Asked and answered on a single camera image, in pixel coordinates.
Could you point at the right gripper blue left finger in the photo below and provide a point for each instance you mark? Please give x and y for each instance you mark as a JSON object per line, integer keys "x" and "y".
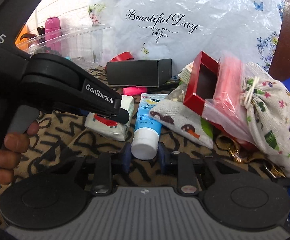
{"x": 126, "y": 157}

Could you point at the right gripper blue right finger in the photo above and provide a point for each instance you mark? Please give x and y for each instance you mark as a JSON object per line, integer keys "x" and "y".
{"x": 162, "y": 153}

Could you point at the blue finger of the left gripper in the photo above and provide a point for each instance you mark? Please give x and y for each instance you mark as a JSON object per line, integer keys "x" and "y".
{"x": 122, "y": 117}

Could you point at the blue hand cream tube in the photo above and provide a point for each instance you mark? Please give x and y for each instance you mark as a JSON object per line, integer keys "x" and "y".
{"x": 147, "y": 130}

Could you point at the white tissue pack red print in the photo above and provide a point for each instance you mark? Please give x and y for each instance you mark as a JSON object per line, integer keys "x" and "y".
{"x": 108, "y": 128}

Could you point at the red gift box lid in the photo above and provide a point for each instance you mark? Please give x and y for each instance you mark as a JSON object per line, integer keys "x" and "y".
{"x": 202, "y": 83}

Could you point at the pink item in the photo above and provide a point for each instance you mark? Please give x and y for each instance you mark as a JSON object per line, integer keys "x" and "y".
{"x": 224, "y": 108}

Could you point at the floral drawstring cloth pouch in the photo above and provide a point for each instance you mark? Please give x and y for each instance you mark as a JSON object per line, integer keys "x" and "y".
{"x": 267, "y": 104}

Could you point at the person's left hand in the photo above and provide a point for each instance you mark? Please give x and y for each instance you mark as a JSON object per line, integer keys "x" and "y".
{"x": 15, "y": 144}

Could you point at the pink highlighter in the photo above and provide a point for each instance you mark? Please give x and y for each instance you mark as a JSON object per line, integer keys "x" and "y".
{"x": 134, "y": 91}

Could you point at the mushroom print cloth pouch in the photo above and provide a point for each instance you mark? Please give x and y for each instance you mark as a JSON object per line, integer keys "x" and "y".
{"x": 172, "y": 113}

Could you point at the black rectangular box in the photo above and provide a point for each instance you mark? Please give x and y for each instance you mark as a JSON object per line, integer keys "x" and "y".
{"x": 139, "y": 73}

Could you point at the pink bottle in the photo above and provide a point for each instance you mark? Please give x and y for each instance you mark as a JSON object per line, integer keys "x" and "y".
{"x": 52, "y": 32}

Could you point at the red tape roll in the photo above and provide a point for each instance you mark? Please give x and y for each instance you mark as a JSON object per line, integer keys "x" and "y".
{"x": 125, "y": 56}

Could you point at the clear plastic container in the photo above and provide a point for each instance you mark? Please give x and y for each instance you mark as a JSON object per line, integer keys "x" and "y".
{"x": 83, "y": 45}

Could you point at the white floral plastic bag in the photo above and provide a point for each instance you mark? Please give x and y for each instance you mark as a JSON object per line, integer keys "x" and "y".
{"x": 180, "y": 29}

